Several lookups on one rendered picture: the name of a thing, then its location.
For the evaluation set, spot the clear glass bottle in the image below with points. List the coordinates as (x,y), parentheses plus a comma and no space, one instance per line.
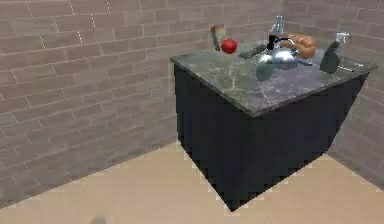
(277,26)

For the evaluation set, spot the dark green spray bottle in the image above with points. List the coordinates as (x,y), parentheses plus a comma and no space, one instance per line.
(330,59)

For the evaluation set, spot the thin silver utensil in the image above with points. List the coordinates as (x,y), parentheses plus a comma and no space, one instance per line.
(346,68)

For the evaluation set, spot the black cabinet with marble top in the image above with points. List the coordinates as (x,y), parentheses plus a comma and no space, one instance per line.
(253,140)

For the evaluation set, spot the brown bread loaf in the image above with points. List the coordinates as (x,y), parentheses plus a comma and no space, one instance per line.
(305,45)

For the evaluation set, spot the dark grey flat spatula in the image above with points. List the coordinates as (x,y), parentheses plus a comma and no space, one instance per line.
(253,52)

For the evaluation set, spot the red apple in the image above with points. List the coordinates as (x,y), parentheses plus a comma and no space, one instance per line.
(229,46)

